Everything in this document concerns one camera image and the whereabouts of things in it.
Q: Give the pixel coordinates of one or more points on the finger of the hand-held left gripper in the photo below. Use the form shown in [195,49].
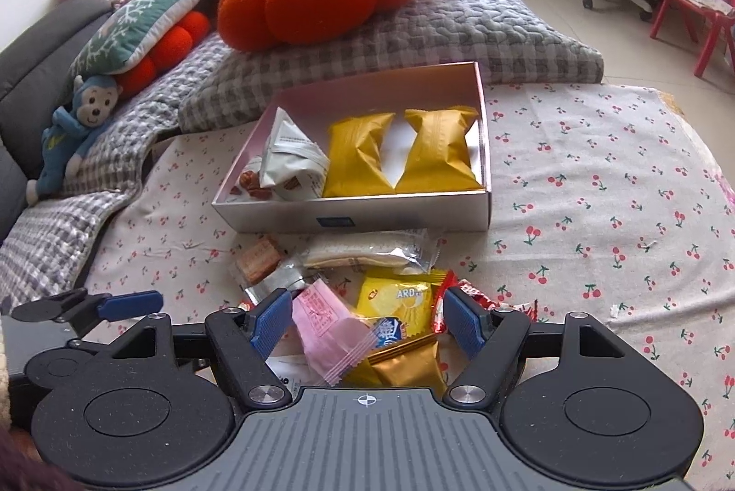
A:
[133,303]

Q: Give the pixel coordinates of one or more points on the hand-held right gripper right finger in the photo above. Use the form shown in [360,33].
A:
[465,323]

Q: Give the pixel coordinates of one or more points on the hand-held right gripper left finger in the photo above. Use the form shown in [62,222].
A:
[270,323]

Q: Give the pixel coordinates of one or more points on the red snack packet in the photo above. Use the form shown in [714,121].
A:
[487,293]

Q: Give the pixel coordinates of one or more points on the silver snack packet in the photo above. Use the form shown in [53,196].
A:
[270,285]

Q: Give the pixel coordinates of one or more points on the pink snack packet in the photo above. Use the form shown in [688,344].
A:
[321,324]

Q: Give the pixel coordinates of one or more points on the white orange-edged snack packet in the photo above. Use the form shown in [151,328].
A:
[287,373]

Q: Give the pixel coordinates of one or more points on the clear square cracker packet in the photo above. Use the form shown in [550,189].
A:
[258,258]

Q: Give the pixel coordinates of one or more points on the yellow printed snack packet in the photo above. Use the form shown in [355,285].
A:
[396,301]

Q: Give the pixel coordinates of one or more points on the gold snack packet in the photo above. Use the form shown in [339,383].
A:
[402,366]

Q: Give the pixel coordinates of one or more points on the white bread packet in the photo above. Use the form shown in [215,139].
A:
[367,250]

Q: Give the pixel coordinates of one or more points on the white cardboard box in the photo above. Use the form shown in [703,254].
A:
[344,218]

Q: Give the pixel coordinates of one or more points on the person's left forearm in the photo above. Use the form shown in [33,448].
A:
[23,462]

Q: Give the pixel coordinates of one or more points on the grey checked quilt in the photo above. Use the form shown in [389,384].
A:
[103,169]

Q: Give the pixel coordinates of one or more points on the pecan nut packet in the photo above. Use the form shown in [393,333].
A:
[250,181]

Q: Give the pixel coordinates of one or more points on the white grey snack packet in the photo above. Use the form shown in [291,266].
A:
[290,152]

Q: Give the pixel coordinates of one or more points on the plain yellow snack packet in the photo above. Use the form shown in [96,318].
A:
[356,158]
[436,152]

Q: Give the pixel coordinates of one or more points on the cherry print bed sheet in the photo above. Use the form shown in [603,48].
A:
[603,215]

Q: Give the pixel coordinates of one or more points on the blue monkey plush toy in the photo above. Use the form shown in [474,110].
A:
[92,109]

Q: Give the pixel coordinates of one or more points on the dark grey sofa back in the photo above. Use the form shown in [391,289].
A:
[28,66]

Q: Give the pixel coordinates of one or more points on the small orange pumpkin pillow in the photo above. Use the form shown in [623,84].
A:
[172,46]

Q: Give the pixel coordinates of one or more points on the green leaf-print pillow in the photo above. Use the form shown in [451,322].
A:
[132,26]

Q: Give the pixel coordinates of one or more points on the grey checked pillow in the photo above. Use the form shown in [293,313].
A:
[436,31]

